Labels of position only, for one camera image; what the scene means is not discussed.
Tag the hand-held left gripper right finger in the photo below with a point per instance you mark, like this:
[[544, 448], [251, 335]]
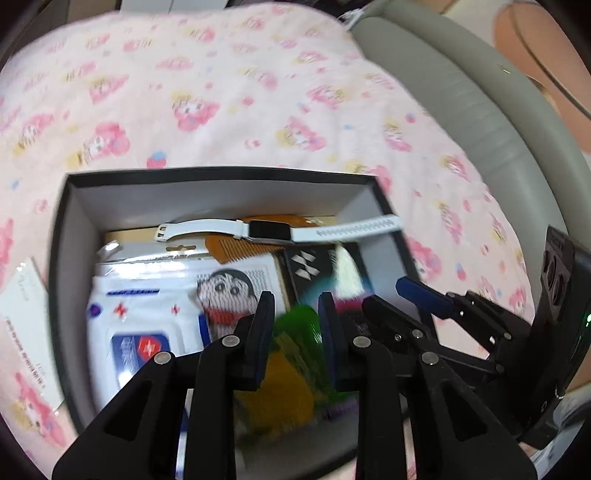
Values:
[[328, 332]]

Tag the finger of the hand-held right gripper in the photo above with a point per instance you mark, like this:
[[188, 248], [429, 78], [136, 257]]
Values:
[[422, 295], [383, 318]]

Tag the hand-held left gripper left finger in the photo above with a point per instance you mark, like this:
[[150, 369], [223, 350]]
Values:
[[259, 341]]

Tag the green and yellow snack packet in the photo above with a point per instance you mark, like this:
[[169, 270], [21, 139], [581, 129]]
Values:
[[295, 364]]

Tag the black cardboard box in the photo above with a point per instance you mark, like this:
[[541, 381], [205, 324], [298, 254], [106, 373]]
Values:
[[221, 196]]

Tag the person's right forearm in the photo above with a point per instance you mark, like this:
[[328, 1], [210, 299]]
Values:
[[570, 420]]

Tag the cartoon knitted doll packet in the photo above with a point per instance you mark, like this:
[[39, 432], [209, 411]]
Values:
[[221, 290]]

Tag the black box with diamonds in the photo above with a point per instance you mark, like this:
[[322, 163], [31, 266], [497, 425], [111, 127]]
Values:
[[307, 270]]

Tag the orange comb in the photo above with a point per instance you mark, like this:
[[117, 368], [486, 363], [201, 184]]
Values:
[[231, 247]]

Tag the white smartwatch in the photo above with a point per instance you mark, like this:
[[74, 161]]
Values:
[[270, 230]]

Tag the white wet wipes pack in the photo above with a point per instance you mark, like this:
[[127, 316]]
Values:
[[138, 323]]

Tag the grey padded cushion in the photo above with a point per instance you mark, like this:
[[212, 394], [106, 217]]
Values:
[[471, 101]]

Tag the white printed card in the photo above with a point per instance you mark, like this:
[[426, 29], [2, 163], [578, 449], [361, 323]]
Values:
[[27, 323]]

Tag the pink printed blanket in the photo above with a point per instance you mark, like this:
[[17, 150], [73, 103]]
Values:
[[207, 92]]

